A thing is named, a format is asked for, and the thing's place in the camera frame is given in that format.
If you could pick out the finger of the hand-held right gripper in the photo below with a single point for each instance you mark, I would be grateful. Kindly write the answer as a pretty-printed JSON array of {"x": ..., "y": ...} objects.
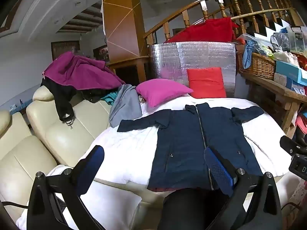
[{"x": 287, "y": 143}]

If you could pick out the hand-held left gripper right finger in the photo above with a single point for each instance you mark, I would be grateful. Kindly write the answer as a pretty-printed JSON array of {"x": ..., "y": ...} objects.
[{"x": 217, "y": 167}]

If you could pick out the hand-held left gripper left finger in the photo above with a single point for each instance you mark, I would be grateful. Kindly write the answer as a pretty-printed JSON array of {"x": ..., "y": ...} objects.
[{"x": 92, "y": 163}]

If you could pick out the navy blue jacket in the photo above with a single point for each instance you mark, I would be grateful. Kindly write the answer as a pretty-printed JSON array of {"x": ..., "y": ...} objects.
[{"x": 179, "y": 148}]

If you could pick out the red bag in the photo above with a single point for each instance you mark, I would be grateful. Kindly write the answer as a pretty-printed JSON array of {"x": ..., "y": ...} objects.
[{"x": 302, "y": 124}]

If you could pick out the white fleece blanket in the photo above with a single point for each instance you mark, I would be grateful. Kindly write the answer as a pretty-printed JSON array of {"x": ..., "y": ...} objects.
[{"x": 124, "y": 148}]

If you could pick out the cream leather sofa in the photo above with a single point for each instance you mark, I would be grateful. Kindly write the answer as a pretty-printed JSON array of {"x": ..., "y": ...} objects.
[{"x": 60, "y": 134}]

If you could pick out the person's leg in black trousers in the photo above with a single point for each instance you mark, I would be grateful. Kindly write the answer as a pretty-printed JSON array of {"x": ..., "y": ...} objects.
[{"x": 187, "y": 208}]

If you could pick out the wooden side table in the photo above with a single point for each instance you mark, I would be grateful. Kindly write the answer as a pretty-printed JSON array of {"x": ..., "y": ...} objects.
[{"x": 275, "y": 91}]

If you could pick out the white and blue box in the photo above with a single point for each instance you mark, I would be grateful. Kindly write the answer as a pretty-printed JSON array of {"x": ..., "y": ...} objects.
[{"x": 283, "y": 79}]

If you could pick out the grey garment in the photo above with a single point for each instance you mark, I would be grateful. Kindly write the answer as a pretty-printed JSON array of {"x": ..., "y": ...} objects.
[{"x": 124, "y": 105}]

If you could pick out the teal garment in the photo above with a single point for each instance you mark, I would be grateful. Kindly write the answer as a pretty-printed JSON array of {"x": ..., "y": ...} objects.
[{"x": 109, "y": 98}]

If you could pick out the black garment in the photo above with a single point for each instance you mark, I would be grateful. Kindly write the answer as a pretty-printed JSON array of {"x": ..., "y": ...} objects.
[{"x": 62, "y": 100}]

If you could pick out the teal cardboard box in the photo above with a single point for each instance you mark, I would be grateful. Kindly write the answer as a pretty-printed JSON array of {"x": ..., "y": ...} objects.
[{"x": 290, "y": 69}]

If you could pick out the wicker basket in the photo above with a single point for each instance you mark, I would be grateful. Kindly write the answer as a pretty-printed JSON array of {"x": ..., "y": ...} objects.
[{"x": 259, "y": 64}]

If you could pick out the red pillow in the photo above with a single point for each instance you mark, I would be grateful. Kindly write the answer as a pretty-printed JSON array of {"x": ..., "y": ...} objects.
[{"x": 206, "y": 82}]

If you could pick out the cream cloth bundle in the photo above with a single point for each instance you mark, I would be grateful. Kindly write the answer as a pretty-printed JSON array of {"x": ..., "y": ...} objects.
[{"x": 286, "y": 57}]

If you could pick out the magenta fleece jacket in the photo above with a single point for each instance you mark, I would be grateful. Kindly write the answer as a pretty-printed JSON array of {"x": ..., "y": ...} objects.
[{"x": 76, "y": 71}]

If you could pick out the magenta pillow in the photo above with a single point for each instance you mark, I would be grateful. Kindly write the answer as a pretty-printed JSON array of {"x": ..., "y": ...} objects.
[{"x": 160, "y": 91}]

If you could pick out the blue cloth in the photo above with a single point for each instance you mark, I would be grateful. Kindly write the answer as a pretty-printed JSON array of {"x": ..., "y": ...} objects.
[{"x": 248, "y": 50}]

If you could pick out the grey plastic bag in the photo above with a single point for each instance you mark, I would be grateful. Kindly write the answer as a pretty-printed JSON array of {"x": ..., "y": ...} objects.
[{"x": 280, "y": 40}]

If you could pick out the clear plastic container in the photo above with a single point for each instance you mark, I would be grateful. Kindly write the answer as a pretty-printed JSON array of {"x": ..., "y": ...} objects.
[{"x": 297, "y": 37}]

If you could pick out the silver insulation sheet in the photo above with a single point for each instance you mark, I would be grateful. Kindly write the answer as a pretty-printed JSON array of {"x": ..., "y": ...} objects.
[{"x": 191, "y": 55}]

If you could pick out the red cloth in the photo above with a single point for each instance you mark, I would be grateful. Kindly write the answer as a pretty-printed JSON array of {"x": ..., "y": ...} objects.
[{"x": 206, "y": 32}]

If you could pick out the wooden column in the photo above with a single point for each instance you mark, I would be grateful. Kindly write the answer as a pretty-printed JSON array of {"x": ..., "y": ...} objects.
[{"x": 120, "y": 21}]

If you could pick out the wooden stair railing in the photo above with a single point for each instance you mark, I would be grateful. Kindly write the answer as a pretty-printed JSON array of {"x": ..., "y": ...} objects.
[{"x": 168, "y": 21}]

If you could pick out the small framed wall picture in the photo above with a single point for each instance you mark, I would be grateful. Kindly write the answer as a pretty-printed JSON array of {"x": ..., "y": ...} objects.
[{"x": 102, "y": 52}]

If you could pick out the large framed wall picture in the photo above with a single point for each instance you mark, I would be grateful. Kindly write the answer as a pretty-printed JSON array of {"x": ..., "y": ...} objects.
[{"x": 64, "y": 49}]

